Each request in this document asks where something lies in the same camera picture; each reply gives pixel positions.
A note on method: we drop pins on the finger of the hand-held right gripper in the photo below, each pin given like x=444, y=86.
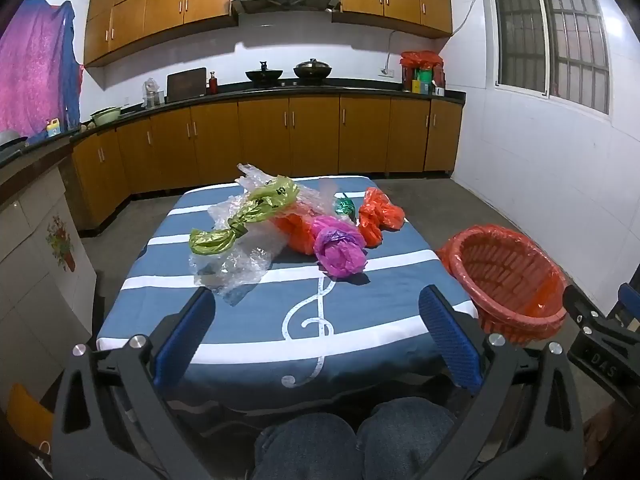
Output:
x=582, y=306

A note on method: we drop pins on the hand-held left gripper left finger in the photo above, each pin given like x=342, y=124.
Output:
x=184, y=337

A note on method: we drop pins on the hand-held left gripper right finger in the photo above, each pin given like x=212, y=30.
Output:
x=450, y=340

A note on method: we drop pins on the orange plastic basket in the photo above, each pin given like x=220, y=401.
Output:
x=522, y=331

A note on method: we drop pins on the clear bubble wrap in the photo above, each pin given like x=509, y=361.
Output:
x=235, y=265

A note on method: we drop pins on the long orange plastic bag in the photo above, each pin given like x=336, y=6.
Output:
x=382, y=215

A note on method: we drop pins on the magenta plastic bag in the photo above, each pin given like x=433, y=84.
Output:
x=340, y=250

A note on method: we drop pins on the red plastic bag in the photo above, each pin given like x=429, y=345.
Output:
x=296, y=236

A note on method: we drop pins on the olive green plastic bag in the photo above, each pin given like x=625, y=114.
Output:
x=260, y=200

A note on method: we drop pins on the small green plastic bag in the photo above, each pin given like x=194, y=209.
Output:
x=345, y=208

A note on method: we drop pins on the clear white plastic bag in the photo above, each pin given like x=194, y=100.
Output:
x=252, y=175

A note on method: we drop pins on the pinkish clear plastic bag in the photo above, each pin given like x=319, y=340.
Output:
x=320, y=195

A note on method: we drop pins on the person's right hand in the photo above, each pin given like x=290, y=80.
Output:
x=600, y=430

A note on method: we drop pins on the blue chair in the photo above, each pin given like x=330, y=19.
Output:
x=629, y=302

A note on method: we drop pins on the person's right leg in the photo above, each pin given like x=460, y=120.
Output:
x=405, y=435

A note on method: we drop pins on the person's leg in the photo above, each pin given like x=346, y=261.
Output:
x=405, y=435
x=307, y=447

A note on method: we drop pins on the blue striped tablecloth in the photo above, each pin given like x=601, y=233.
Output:
x=300, y=330

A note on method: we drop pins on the white cabinet with flower sticker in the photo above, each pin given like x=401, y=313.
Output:
x=35, y=270

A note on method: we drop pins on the person's left leg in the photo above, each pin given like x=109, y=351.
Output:
x=307, y=447

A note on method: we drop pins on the yellow plastic object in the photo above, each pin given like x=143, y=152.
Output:
x=27, y=412

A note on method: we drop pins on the wooden lower kitchen cabinets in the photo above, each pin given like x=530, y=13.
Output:
x=260, y=145

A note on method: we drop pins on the green basin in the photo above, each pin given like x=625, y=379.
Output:
x=106, y=116

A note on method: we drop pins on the glass jar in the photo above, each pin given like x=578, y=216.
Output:
x=151, y=96

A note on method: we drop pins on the yellow bottle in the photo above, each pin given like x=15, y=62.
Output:
x=53, y=129

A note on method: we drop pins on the brown cutting board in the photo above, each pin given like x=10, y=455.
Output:
x=186, y=85

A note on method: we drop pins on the red bottle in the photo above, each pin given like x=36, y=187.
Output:
x=214, y=85

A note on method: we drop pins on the green box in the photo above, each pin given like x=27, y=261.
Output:
x=425, y=82

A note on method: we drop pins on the barred window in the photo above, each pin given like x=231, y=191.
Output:
x=550, y=35

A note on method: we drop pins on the black kitchen countertop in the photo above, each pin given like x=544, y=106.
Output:
x=300, y=89

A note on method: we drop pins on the red bag of groceries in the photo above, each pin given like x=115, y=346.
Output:
x=421, y=60

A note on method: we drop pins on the black wok with lid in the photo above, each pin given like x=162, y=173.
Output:
x=312, y=70

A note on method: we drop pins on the purple hanging cloth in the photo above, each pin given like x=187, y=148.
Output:
x=35, y=65

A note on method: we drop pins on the wide wooden upper cabinets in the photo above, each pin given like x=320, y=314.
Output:
x=160, y=5

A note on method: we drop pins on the wall power outlet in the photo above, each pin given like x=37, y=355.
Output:
x=388, y=72

